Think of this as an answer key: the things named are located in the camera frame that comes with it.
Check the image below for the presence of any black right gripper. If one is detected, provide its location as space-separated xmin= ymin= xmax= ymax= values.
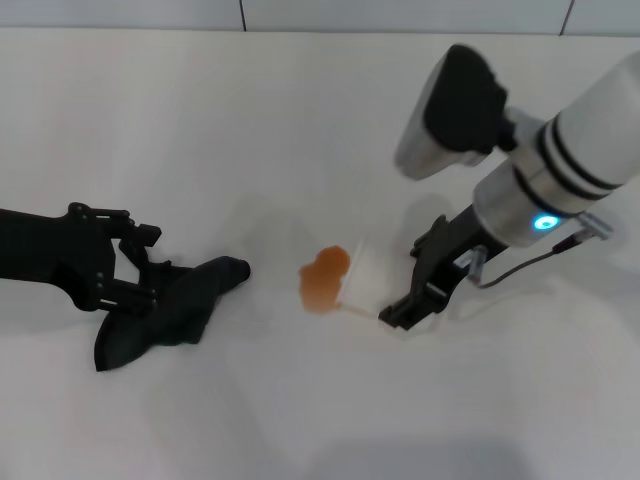
xmin=377 ymin=202 xmax=507 ymax=332

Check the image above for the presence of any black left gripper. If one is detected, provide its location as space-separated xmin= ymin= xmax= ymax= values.
xmin=0 ymin=202 xmax=174 ymax=315

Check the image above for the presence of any white paper cup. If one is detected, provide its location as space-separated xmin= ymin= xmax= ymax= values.
xmin=335 ymin=238 xmax=437 ymax=334

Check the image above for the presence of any dark blue rag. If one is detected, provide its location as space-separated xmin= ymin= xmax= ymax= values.
xmin=92 ymin=255 xmax=251 ymax=374

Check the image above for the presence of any orange liquid stain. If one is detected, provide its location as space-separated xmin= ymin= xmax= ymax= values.
xmin=298 ymin=245 xmax=351 ymax=317

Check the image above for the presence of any right gripper cable with connector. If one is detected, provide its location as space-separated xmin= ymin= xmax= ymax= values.
xmin=452 ymin=211 xmax=614 ymax=291

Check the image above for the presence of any right wrist camera housing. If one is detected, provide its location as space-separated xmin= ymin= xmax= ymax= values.
xmin=393 ymin=43 xmax=519 ymax=180

